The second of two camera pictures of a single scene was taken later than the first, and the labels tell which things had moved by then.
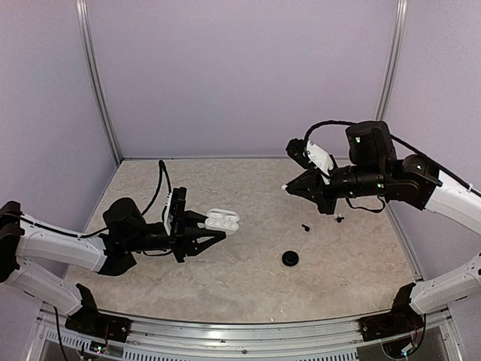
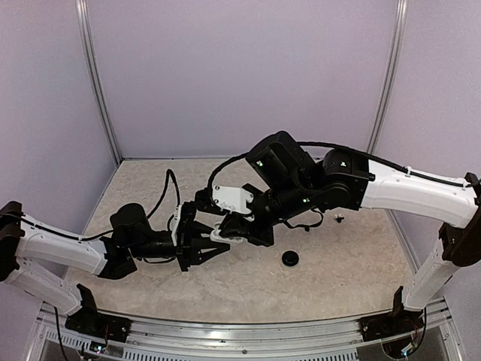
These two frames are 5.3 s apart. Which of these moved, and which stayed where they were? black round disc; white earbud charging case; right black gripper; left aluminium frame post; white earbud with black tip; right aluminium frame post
Moved: white earbud charging case; right black gripper
Stayed: white earbud with black tip; right aluminium frame post; left aluminium frame post; black round disc
